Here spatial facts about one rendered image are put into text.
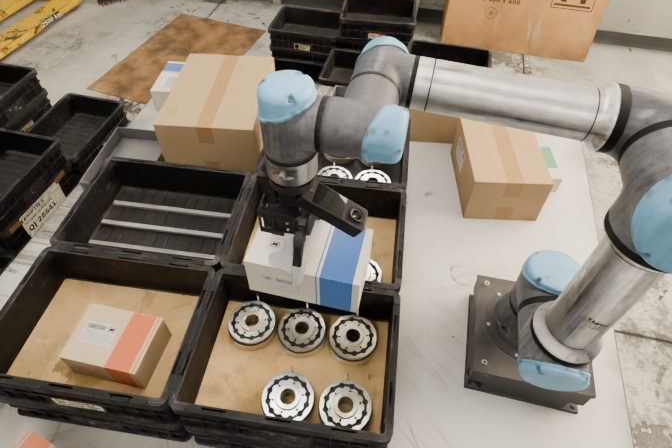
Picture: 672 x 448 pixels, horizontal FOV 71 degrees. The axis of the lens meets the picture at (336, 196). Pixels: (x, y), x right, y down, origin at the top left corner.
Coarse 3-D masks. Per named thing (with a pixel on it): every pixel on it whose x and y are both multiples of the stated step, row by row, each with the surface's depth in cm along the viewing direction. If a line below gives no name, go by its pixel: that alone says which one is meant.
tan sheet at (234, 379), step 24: (384, 336) 104; (216, 360) 99; (240, 360) 100; (264, 360) 100; (288, 360) 100; (312, 360) 100; (336, 360) 100; (384, 360) 100; (216, 384) 96; (240, 384) 96; (264, 384) 96; (312, 384) 96; (360, 384) 96; (240, 408) 93
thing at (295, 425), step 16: (224, 272) 102; (240, 272) 102; (368, 288) 100; (208, 304) 99; (400, 304) 98; (192, 336) 92; (192, 352) 90; (176, 384) 86; (176, 400) 84; (192, 416) 84; (208, 416) 83; (224, 416) 82; (240, 416) 82; (256, 416) 82; (272, 416) 83; (304, 432) 82; (320, 432) 81; (336, 432) 81; (368, 432) 81; (384, 432) 81
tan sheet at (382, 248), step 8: (256, 224) 124; (368, 224) 125; (376, 224) 125; (384, 224) 125; (392, 224) 125; (376, 232) 123; (384, 232) 123; (392, 232) 123; (376, 240) 121; (384, 240) 121; (392, 240) 121; (248, 248) 119; (376, 248) 120; (384, 248) 120; (392, 248) 120; (376, 256) 118; (384, 256) 118; (392, 256) 118; (384, 264) 116; (392, 264) 116; (384, 272) 115; (384, 280) 113
